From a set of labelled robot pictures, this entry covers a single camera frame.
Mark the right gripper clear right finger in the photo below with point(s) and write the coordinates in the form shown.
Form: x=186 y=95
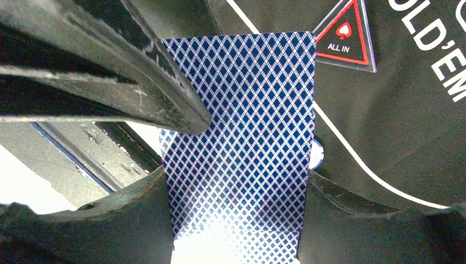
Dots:
x=342 y=227

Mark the blue playing card deck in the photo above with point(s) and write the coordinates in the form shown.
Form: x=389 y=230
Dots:
x=244 y=179

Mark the black poker table mat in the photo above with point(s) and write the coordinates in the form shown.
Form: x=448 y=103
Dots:
x=406 y=121

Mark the right gripper clear left finger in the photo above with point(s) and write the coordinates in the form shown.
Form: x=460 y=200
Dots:
x=131 y=225

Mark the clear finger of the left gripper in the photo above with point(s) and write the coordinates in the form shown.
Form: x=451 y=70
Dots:
x=69 y=61

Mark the black metal base rail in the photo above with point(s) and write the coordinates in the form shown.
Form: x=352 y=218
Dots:
x=54 y=167

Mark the white blue chip front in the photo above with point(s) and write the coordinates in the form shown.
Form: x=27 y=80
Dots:
x=316 y=154

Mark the triangular all-in marker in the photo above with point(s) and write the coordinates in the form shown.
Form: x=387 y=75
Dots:
x=343 y=37

